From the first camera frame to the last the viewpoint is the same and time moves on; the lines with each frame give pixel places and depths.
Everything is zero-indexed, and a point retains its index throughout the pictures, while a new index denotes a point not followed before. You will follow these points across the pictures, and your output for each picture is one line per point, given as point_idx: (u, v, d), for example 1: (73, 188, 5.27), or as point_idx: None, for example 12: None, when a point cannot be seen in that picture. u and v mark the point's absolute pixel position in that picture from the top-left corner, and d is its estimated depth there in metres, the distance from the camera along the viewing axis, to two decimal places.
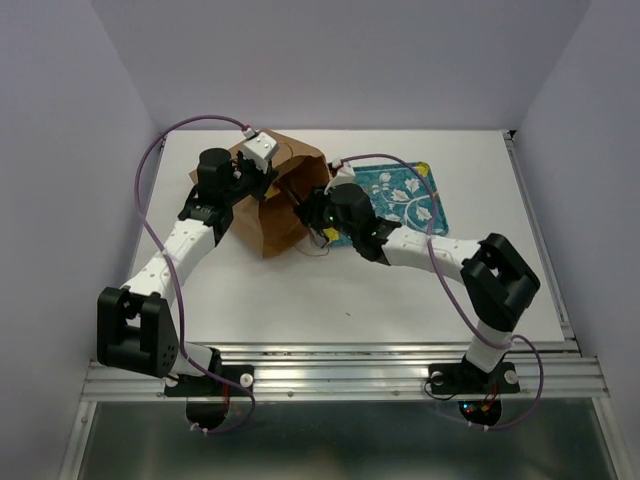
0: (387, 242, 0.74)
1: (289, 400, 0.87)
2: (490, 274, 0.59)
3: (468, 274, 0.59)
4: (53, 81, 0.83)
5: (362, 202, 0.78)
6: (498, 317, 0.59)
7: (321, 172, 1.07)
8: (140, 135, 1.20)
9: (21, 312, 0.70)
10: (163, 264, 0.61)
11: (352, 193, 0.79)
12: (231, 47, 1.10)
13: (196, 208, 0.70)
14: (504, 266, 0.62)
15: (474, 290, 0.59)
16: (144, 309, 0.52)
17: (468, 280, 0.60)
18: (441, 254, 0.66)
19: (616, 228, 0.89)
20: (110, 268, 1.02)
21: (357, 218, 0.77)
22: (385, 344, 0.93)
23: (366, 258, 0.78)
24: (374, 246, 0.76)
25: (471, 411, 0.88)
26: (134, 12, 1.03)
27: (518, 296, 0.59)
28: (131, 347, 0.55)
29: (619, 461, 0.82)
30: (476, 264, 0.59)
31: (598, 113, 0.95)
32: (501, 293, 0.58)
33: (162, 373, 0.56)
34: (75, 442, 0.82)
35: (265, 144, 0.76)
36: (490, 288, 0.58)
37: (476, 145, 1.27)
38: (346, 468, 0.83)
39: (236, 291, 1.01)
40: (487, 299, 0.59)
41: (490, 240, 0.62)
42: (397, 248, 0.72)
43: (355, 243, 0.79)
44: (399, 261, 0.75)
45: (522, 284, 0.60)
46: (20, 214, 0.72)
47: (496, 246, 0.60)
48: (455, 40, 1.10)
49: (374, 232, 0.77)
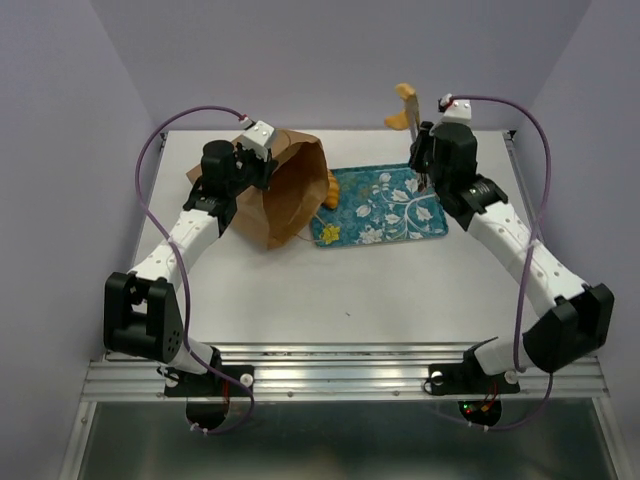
0: (484, 214, 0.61)
1: (289, 400, 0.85)
2: (575, 324, 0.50)
3: (553, 311, 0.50)
4: (53, 81, 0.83)
5: (468, 147, 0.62)
6: (543, 355, 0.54)
7: (313, 157, 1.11)
8: (140, 136, 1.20)
9: (21, 313, 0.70)
10: (169, 250, 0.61)
11: (460, 134, 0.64)
12: (231, 46, 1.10)
13: (200, 200, 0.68)
14: (585, 317, 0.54)
15: (545, 323, 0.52)
16: (150, 294, 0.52)
17: (547, 316, 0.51)
18: (536, 272, 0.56)
19: (617, 229, 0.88)
20: (110, 269, 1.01)
21: (455, 165, 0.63)
22: (384, 345, 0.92)
23: (449, 214, 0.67)
24: (464, 202, 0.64)
25: (471, 411, 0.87)
26: (133, 13, 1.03)
27: (576, 350, 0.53)
28: (137, 333, 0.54)
29: (620, 461, 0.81)
30: (568, 308, 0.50)
31: (598, 113, 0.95)
32: (567, 345, 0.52)
33: (168, 358, 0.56)
34: (76, 442, 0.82)
35: (263, 131, 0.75)
36: (561, 339, 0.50)
37: (476, 145, 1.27)
38: (346, 467, 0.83)
39: (238, 289, 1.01)
40: (552, 339, 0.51)
41: (594, 290, 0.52)
42: (492, 230, 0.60)
43: (444, 194, 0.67)
44: (482, 235, 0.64)
45: (587, 342, 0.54)
46: (19, 214, 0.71)
47: (599, 300, 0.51)
48: (454, 41, 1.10)
49: (471, 189, 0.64)
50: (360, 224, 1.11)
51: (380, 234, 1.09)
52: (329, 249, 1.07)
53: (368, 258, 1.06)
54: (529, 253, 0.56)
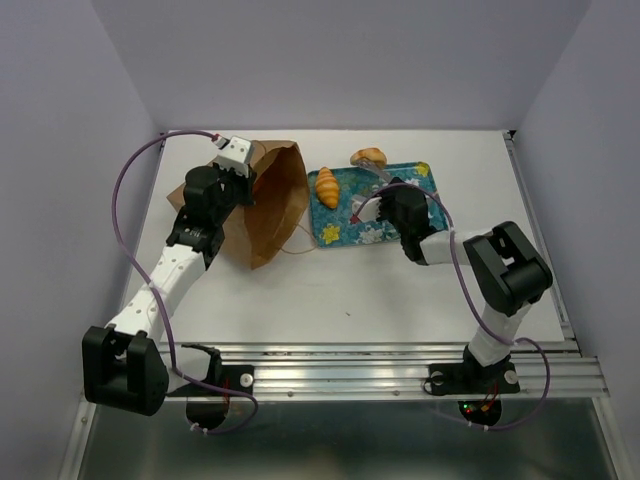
0: (424, 240, 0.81)
1: (288, 400, 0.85)
2: (489, 247, 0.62)
3: (465, 243, 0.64)
4: (52, 83, 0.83)
5: (420, 207, 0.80)
6: (497, 292, 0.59)
7: (289, 163, 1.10)
8: (140, 136, 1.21)
9: (22, 310, 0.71)
10: (150, 297, 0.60)
11: (415, 195, 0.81)
12: (231, 47, 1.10)
13: (185, 231, 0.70)
14: (514, 252, 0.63)
15: (474, 262, 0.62)
16: (130, 351, 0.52)
17: (469, 253, 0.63)
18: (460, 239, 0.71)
19: (616, 228, 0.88)
20: (110, 268, 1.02)
21: (410, 220, 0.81)
22: (384, 343, 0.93)
23: (407, 254, 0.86)
24: (416, 249, 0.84)
25: (471, 411, 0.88)
26: (133, 14, 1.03)
27: (521, 277, 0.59)
28: (119, 386, 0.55)
29: (620, 461, 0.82)
30: (479, 239, 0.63)
31: (596, 114, 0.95)
32: (500, 269, 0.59)
33: (151, 410, 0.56)
34: (75, 443, 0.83)
35: (240, 148, 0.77)
36: (486, 261, 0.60)
37: (475, 145, 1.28)
38: (346, 467, 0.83)
39: (237, 289, 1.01)
40: (484, 268, 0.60)
41: (504, 226, 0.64)
42: (429, 242, 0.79)
43: (404, 239, 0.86)
44: (431, 258, 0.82)
45: (530, 269, 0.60)
46: (19, 214, 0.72)
47: (504, 228, 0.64)
48: (453, 41, 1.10)
49: (422, 237, 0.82)
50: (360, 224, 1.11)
51: (380, 234, 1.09)
52: (329, 249, 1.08)
53: (368, 258, 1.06)
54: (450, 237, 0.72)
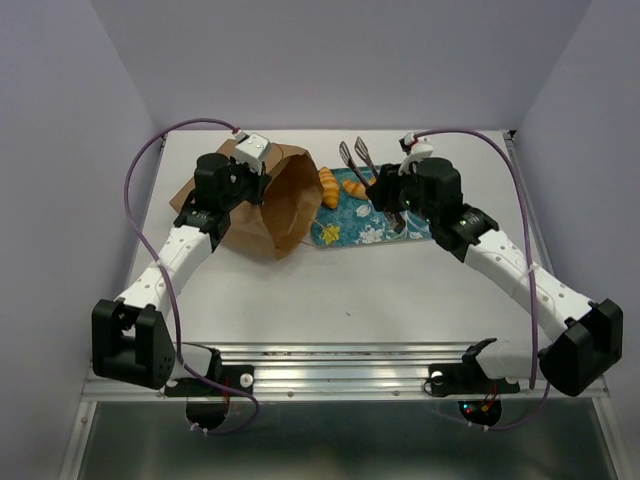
0: (478, 245, 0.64)
1: (289, 400, 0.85)
2: (590, 344, 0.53)
3: (567, 334, 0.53)
4: (50, 83, 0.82)
5: (451, 178, 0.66)
6: (567, 382, 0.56)
7: (299, 169, 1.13)
8: (140, 136, 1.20)
9: (21, 311, 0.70)
10: (158, 274, 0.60)
11: (440, 167, 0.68)
12: (230, 46, 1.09)
13: (192, 213, 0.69)
14: (600, 335, 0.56)
15: (558, 344, 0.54)
16: (138, 322, 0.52)
17: (562, 337, 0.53)
18: (543, 297, 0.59)
19: (618, 228, 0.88)
20: (109, 268, 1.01)
21: (441, 200, 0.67)
22: (384, 344, 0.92)
23: (443, 247, 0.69)
24: (456, 235, 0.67)
25: (471, 412, 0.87)
26: (132, 13, 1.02)
27: (596, 371, 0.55)
28: (127, 360, 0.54)
29: (621, 461, 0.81)
30: (579, 328, 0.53)
31: (599, 113, 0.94)
32: (585, 368, 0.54)
33: (158, 385, 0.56)
34: (75, 442, 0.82)
35: (257, 144, 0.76)
36: (580, 362, 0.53)
37: (475, 145, 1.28)
38: (346, 468, 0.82)
39: (236, 289, 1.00)
40: (569, 361, 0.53)
41: (603, 308, 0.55)
42: (489, 262, 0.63)
43: (435, 228, 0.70)
44: (478, 266, 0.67)
45: (606, 361, 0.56)
46: (18, 214, 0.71)
47: (608, 314, 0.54)
48: (453, 41, 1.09)
49: (462, 222, 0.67)
50: (360, 224, 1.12)
51: (380, 234, 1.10)
52: (329, 250, 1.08)
53: (367, 258, 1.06)
54: (531, 279, 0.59)
